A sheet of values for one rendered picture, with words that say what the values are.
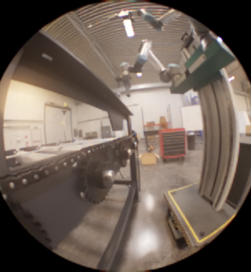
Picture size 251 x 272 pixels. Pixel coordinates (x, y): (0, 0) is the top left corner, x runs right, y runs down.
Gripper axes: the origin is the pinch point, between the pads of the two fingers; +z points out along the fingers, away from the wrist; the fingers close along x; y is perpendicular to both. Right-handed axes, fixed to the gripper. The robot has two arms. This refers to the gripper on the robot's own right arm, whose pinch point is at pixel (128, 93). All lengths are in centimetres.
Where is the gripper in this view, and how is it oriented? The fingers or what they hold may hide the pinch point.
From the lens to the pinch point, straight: 76.6
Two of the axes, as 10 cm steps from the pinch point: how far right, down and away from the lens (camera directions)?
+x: 2.2, -0.6, 9.7
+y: 9.7, -0.9, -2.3
